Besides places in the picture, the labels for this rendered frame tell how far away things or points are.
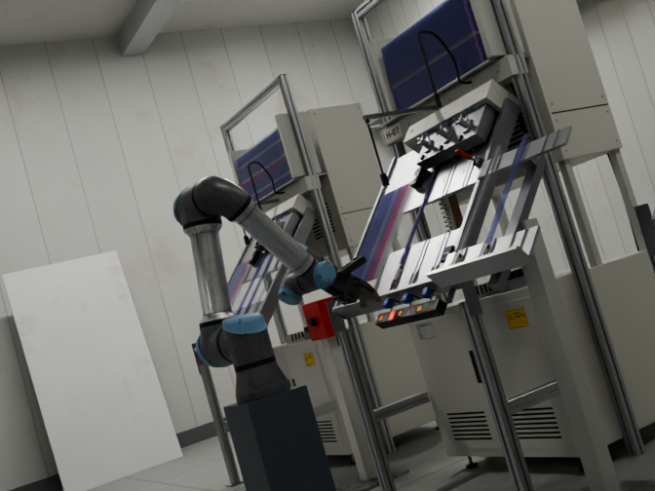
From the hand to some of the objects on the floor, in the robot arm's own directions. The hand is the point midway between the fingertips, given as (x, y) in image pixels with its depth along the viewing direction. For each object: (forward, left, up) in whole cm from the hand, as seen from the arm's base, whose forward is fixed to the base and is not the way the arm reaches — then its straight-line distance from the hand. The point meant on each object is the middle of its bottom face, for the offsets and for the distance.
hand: (378, 297), depth 274 cm
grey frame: (+33, +4, -72) cm, 79 cm away
